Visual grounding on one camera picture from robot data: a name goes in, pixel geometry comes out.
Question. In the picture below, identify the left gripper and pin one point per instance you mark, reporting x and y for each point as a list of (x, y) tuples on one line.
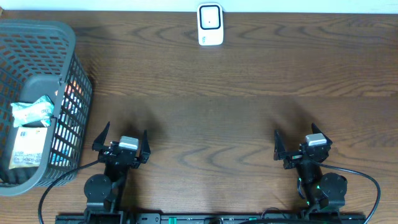
[(121, 155)]

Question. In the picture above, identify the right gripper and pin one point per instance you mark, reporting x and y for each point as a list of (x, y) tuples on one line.
[(293, 157)]

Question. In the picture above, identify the green snack packet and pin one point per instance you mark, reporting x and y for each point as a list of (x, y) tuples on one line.
[(26, 113)]

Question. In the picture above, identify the yellow snack bag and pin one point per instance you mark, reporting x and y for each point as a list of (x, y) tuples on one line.
[(28, 147)]

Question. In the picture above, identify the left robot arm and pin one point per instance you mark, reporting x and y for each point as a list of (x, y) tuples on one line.
[(104, 191)]

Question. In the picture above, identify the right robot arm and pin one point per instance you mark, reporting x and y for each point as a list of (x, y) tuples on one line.
[(323, 192)]

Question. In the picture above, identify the colourful item in basket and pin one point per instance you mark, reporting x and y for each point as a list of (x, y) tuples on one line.
[(68, 129)]

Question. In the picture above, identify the white barcode scanner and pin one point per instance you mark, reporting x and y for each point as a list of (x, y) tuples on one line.
[(210, 24)]

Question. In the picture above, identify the grey plastic basket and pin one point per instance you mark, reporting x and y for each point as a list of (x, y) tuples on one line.
[(38, 58)]

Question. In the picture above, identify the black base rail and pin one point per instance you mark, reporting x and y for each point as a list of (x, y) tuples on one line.
[(156, 218)]

